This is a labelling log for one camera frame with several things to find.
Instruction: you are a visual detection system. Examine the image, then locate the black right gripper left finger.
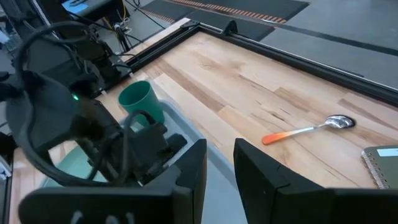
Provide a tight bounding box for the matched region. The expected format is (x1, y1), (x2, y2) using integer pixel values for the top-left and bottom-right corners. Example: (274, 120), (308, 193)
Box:
(18, 138), (208, 224)

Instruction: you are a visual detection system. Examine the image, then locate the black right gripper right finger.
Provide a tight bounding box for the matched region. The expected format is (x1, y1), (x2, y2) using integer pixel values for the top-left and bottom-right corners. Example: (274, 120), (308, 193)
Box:
(233, 138), (398, 224)

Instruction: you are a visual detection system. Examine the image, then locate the teal green cup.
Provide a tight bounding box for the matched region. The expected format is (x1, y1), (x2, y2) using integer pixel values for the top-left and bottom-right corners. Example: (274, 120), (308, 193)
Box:
(118, 80), (165, 127)

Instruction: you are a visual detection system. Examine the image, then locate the light green plate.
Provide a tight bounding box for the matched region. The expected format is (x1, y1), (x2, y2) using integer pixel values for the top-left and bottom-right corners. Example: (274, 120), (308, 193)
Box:
(40, 144), (108, 188)

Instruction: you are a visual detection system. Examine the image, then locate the spoon with orange handle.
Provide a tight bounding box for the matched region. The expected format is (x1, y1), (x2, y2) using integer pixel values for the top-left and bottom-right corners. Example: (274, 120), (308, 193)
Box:
(261, 114), (356, 146)

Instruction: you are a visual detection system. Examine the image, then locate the grey plastic tray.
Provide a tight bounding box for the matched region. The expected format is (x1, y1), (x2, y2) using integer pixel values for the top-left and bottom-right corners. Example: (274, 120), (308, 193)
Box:
(119, 99), (249, 224)

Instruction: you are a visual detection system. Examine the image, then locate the olive green spiral notebook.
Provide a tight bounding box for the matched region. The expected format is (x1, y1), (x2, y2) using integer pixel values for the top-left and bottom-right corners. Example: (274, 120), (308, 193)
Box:
(360, 145), (398, 190)

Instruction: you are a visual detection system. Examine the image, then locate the black hazard-striped floor mat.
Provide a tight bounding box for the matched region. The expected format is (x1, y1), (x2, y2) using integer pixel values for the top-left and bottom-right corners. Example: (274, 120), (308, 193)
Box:
(169, 0), (311, 25)
(141, 0), (206, 25)

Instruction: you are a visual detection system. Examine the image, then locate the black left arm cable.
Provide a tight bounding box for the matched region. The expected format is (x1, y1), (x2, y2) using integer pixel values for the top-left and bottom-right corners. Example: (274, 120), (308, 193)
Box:
(14, 20), (159, 187)

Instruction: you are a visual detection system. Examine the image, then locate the black aluminium table frame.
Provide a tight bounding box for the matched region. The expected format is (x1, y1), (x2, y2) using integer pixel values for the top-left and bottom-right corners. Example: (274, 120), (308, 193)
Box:
(119, 18), (398, 108)

